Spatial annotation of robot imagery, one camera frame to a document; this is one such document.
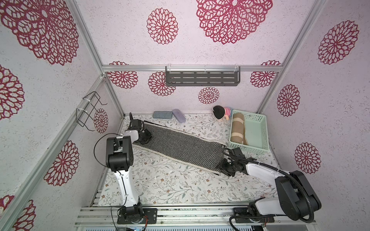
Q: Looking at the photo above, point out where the dark grey wall shelf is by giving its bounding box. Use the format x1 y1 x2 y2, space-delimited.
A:
165 66 241 87

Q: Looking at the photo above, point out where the aluminium front rail frame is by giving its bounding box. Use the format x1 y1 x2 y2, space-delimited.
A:
72 203 319 231

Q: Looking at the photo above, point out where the black wire wall rack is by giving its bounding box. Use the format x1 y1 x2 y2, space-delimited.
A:
75 91 107 131

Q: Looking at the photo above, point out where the floral table mat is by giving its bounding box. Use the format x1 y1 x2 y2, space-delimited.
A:
97 113 295 207

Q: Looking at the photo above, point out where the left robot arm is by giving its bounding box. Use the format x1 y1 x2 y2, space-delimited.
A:
106 118 152 218

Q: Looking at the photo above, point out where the black white knitted scarf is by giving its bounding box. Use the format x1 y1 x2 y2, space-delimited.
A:
134 121 226 176

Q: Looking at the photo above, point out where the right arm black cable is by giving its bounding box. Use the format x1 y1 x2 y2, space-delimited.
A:
221 147 316 231

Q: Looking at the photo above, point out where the mint green plastic basket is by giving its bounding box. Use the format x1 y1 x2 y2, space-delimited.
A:
228 109 270 155

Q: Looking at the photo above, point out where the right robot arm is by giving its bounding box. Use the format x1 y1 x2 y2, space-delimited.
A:
219 148 322 223

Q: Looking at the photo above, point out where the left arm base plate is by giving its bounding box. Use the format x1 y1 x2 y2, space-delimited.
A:
117 207 158 225

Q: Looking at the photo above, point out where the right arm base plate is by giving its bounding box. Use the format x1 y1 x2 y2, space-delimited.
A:
233 207 275 223

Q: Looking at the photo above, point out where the grey rectangular case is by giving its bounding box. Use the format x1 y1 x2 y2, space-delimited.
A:
152 111 172 119

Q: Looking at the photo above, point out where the brown beige striped scarf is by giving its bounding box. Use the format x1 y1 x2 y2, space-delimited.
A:
230 113 248 145

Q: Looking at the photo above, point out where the lilac oval case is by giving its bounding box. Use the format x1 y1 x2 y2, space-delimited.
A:
172 109 186 123

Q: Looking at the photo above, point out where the doll with black hair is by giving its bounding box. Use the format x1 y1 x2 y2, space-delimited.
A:
213 105 232 120

